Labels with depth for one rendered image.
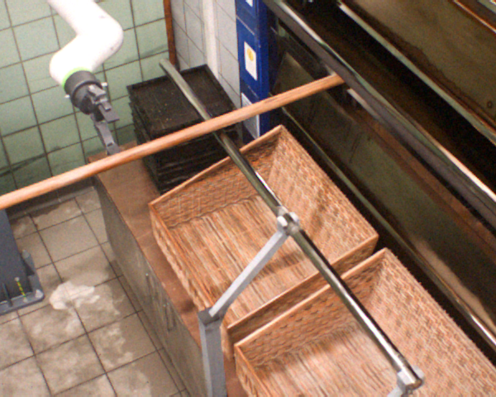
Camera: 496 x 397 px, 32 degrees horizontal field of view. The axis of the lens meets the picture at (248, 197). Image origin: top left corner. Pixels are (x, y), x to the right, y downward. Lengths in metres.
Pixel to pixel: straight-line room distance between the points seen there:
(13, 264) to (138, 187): 0.64
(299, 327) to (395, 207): 0.42
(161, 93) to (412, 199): 1.00
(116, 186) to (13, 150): 0.76
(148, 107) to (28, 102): 0.82
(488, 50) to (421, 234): 0.60
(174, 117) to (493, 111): 1.24
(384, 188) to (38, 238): 1.80
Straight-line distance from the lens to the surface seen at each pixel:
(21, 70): 3.41
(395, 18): 1.99
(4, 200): 2.08
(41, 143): 3.63
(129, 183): 2.97
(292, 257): 2.67
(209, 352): 2.15
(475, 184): 1.69
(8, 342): 3.36
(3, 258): 3.30
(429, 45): 1.91
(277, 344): 2.38
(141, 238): 2.78
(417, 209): 2.21
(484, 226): 1.98
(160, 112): 2.76
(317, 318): 2.39
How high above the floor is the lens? 2.58
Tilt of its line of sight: 44 degrees down
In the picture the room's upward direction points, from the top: 3 degrees counter-clockwise
